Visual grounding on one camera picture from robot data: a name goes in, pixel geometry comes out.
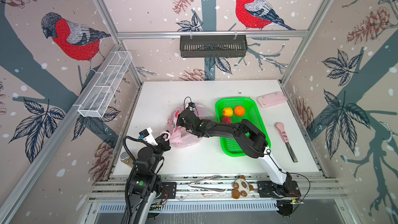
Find brown white plush toy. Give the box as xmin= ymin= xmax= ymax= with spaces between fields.
xmin=231 ymin=175 xmax=254 ymax=199

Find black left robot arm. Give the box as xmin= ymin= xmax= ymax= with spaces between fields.
xmin=121 ymin=128 xmax=171 ymax=224

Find red fruit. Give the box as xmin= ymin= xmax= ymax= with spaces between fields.
xmin=221 ymin=116 xmax=232 ymax=123

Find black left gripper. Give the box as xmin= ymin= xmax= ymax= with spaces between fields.
xmin=150 ymin=130 xmax=171 ymax=174

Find white wire mesh shelf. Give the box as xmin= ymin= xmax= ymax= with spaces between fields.
xmin=78 ymin=51 xmax=132 ymax=118

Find metal tongs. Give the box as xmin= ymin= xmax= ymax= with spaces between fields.
xmin=188 ymin=175 xmax=225 ymax=193

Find orange fruit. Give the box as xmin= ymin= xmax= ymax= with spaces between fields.
xmin=234 ymin=106 xmax=246 ymax=117

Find yellow fruit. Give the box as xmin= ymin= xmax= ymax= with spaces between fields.
xmin=222 ymin=107 xmax=234 ymax=117

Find black hanging wall basket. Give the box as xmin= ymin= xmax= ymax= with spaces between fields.
xmin=180 ymin=35 xmax=248 ymax=58

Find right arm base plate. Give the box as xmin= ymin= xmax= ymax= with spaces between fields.
xmin=257 ymin=180 xmax=302 ymax=199

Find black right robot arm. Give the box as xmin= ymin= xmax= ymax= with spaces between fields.
xmin=176 ymin=109 xmax=302 ymax=199

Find green plastic basket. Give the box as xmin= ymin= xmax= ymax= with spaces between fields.
xmin=215 ymin=97 xmax=271 ymax=158

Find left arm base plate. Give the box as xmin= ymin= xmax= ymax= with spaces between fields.
xmin=155 ymin=182 xmax=177 ymax=200

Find pink plastic bag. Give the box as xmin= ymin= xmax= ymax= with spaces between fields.
xmin=161 ymin=103 xmax=216 ymax=148

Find small glass jar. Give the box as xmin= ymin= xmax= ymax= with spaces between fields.
xmin=119 ymin=151 xmax=133 ymax=166

